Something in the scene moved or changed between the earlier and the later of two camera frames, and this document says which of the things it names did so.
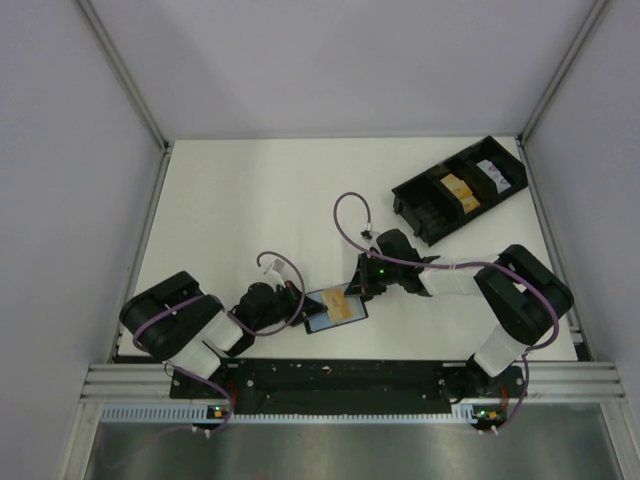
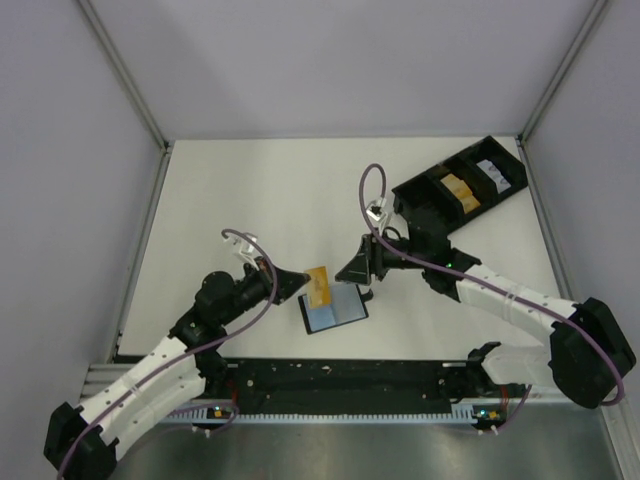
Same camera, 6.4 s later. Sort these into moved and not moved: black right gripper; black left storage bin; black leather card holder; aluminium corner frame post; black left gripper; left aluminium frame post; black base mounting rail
Moved: black right gripper; black left gripper
Not moved: aluminium corner frame post; black base mounting rail; black leather card holder; left aluminium frame post; black left storage bin
